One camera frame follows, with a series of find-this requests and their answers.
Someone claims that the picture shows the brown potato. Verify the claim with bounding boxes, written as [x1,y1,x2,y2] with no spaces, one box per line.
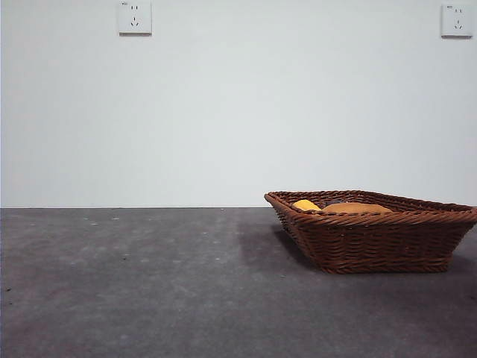
[322,202,394,215]

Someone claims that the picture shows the brown wicker basket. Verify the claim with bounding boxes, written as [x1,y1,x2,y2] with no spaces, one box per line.
[264,189,477,275]

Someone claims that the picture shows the white wall socket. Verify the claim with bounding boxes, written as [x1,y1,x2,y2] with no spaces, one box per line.
[119,0,153,37]
[440,3,470,39]

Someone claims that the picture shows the yellow corn cob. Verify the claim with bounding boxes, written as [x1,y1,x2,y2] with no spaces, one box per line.
[291,199,323,213]

